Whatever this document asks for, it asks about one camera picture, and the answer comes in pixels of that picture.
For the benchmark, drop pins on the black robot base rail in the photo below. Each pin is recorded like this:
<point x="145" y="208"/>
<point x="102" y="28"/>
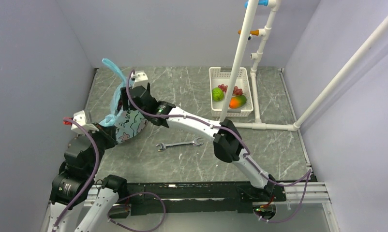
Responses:
<point x="195" y="197"/>

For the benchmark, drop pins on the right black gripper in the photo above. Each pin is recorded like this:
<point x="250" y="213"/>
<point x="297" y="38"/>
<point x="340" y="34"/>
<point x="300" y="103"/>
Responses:
<point x="126" y="99"/>

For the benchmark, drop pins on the silver open-end wrench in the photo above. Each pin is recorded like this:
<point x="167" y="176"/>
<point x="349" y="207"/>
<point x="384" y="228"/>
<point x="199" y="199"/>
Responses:
<point x="195" y="142"/>

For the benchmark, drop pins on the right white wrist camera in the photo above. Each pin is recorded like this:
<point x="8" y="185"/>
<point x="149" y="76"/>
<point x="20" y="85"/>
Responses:
<point x="140" y="77"/>

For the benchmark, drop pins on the orange green fake mango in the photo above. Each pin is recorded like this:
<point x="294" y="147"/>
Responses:
<point x="237" y="101"/>

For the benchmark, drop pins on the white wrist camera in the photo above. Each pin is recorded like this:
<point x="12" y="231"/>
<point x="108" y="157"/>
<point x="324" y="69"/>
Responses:
<point x="83" y="118"/>
<point x="140" y="77"/>

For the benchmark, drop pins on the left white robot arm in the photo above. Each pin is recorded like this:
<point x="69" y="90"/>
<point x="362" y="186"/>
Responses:
<point x="75" y="179"/>

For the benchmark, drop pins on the green fake fruit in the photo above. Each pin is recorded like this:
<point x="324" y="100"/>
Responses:
<point x="217" y="94"/>

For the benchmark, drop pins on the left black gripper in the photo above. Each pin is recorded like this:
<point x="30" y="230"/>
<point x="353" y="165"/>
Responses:
<point x="108" y="133"/>

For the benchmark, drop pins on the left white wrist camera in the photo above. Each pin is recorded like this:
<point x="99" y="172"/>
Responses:
<point x="83" y="118"/>

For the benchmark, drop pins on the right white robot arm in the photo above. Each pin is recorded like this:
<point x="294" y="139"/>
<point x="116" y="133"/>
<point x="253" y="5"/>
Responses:
<point x="228" y="145"/>

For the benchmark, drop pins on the light blue cartoon plastic bag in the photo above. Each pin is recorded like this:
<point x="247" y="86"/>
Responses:
<point x="128" y="123"/>

